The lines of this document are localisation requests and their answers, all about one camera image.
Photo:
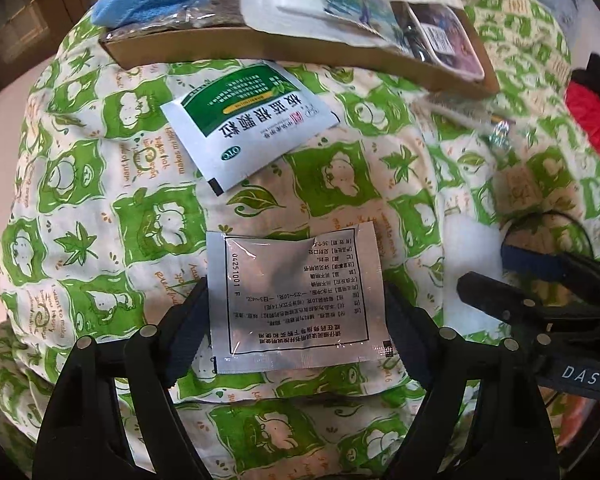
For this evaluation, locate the bag of colourful sticks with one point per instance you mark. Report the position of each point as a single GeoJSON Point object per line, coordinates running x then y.
{"type": "Point", "coordinates": [350, 5]}

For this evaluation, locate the shallow cardboard box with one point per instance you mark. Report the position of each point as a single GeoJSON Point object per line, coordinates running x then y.
{"type": "Point", "coordinates": [280, 52]}

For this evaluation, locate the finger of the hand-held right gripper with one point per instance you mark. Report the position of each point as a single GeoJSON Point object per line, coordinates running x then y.
{"type": "Point", "coordinates": [525, 259]}
{"type": "Point", "coordinates": [500, 297]}

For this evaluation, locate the green and white sachet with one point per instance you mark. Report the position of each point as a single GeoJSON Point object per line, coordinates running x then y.
{"type": "Point", "coordinates": [240, 125]}

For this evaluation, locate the wooden glass door cabinet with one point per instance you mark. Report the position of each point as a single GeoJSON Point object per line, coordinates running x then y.
{"type": "Point", "coordinates": [10, 10]}

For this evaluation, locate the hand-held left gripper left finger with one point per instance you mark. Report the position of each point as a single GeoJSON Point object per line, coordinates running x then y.
{"type": "Point", "coordinates": [185, 332]}

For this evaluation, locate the silver sachet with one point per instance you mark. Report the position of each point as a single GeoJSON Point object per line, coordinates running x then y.
{"type": "Point", "coordinates": [290, 300]}

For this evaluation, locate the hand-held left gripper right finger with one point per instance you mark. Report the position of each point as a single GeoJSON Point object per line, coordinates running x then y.
{"type": "Point", "coordinates": [405, 334]}

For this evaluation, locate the red cloth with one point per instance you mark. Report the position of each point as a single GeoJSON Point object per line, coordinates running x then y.
{"type": "Point", "coordinates": [595, 115]}

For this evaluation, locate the green printed blanket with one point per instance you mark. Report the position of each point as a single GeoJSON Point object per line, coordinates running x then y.
{"type": "Point", "coordinates": [105, 210]}

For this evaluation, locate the dark grey packet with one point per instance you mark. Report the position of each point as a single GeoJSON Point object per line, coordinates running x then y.
{"type": "Point", "coordinates": [205, 17]}

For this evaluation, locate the clear plastic wrapper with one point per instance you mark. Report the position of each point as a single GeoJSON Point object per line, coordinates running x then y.
{"type": "Point", "coordinates": [460, 115]}

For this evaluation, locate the cartoon printed clear pouch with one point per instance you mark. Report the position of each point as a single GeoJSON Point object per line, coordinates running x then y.
{"type": "Point", "coordinates": [450, 40]}

